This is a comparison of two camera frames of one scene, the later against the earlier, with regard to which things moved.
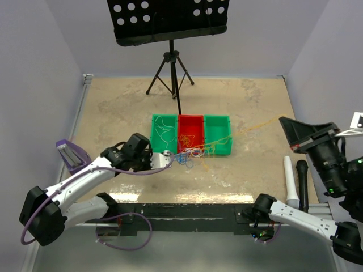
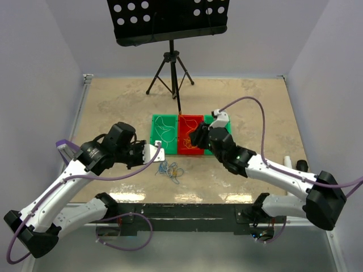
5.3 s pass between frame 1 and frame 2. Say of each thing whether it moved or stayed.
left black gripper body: stayed
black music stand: stayed
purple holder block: stayed
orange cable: moved
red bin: stayed
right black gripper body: moved
